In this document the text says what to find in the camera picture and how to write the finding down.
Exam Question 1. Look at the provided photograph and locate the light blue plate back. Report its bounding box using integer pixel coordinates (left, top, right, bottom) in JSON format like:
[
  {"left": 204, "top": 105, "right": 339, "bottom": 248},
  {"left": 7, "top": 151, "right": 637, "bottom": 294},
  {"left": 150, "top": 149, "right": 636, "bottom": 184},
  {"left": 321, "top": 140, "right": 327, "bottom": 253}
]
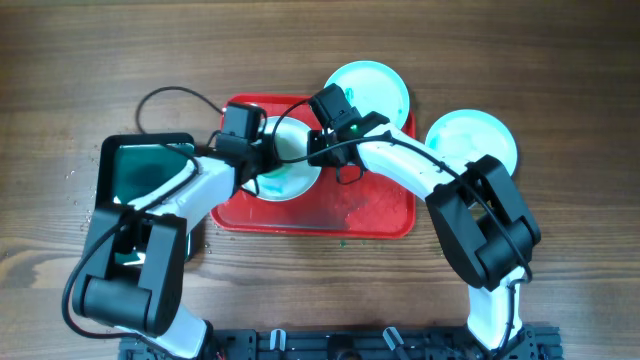
[{"left": 325, "top": 60, "right": 410, "bottom": 129}]

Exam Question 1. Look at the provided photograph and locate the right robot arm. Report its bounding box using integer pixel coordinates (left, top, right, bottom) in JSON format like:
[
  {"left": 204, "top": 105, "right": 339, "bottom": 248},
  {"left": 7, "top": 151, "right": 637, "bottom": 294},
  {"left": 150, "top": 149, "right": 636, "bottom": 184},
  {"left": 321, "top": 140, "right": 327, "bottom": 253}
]
[{"left": 309, "top": 108, "right": 541, "bottom": 359}]

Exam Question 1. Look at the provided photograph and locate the white plate front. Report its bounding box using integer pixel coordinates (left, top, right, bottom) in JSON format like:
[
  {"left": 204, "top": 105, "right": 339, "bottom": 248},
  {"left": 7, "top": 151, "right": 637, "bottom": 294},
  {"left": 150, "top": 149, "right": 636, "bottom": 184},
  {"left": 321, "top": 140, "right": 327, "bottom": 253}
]
[{"left": 425, "top": 109, "right": 518, "bottom": 176}]

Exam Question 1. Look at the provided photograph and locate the light blue plate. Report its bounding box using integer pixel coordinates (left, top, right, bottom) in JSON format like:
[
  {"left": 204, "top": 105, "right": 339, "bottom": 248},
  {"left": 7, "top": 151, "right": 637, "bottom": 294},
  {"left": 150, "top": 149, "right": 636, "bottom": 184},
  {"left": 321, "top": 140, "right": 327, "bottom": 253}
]
[
  {"left": 242, "top": 116, "right": 321, "bottom": 202},
  {"left": 325, "top": 60, "right": 410, "bottom": 129}
]

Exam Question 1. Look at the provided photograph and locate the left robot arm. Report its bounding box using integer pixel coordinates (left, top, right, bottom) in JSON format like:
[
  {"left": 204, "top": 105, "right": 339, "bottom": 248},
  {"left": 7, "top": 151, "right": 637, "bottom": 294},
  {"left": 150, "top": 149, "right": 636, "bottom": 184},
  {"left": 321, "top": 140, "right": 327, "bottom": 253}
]
[{"left": 61, "top": 131, "right": 276, "bottom": 359}]

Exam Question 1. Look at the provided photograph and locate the black water basin tray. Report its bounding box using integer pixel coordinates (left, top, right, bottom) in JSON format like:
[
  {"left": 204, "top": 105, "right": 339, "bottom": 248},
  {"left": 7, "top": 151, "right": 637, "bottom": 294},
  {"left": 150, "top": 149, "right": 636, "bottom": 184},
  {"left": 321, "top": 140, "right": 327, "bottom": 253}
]
[{"left": 92, "top": 132, "right": 196, "bottom": 264}]

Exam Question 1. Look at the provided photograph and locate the left black cable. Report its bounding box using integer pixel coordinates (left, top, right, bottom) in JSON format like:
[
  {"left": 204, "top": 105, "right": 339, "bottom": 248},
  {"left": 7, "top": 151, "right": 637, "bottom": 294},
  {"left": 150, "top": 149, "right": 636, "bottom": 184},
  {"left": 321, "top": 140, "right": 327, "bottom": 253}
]
[{"left": 60, "top": 85, "right": 224, "bottom": 341}]

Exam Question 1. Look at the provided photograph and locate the right black cable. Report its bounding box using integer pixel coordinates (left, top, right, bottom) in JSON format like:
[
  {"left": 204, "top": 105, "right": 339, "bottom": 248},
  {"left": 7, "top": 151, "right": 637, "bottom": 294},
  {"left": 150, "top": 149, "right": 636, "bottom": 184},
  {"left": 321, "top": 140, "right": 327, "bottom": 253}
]
[{"left": 269, "top": 97, "right": 534, "bottom": 351}]

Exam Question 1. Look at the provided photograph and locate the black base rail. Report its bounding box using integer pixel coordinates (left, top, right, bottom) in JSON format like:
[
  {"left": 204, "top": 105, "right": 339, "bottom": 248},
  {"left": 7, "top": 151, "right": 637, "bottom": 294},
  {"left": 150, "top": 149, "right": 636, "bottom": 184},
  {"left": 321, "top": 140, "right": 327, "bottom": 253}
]
[{"left": 118, "top": 325, "right": 564, "bottom": 360}]

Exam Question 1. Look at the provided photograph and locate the black cable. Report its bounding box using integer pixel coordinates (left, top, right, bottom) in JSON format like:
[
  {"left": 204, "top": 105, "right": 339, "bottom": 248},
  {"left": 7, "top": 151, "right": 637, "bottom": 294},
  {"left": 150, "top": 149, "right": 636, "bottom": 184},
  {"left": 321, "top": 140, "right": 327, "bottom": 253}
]
[
  {"left": 269, "top": 97, "right": 534, "bottom": 351},
  {"left": 60, "top": 85, "right": 224, "bottom": 341}
]

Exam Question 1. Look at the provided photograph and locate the green yellow sponge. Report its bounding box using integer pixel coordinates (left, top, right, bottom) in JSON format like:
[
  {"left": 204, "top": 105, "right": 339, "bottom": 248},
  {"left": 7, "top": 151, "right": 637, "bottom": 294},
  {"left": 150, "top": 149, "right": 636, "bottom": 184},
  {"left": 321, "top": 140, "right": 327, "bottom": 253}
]
[{"left": 262, "top": 167, "right": 288, "bottom": 178}]

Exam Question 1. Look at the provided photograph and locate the red plastic tray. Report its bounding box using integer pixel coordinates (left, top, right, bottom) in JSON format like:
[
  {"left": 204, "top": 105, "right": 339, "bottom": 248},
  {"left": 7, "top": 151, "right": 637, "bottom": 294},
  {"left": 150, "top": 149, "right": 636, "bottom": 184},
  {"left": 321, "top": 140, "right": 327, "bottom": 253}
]
[{"left": 209, "top": 93, "right": 417, "bottom": 240}]

